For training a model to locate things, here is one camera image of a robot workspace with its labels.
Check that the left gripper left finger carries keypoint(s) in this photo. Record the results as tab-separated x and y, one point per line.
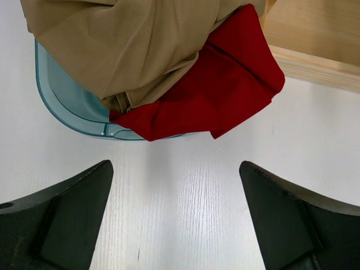
56	227

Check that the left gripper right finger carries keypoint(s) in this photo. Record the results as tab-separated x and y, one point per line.
297	228

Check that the red skirt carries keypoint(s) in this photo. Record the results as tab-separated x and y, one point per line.
234	78

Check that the tan skirt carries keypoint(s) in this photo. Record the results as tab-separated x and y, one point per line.
127	53

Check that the teal plastic basin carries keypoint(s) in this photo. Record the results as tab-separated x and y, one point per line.
72	105

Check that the wooden clothes rack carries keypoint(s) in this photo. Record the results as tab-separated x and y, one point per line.
315	41

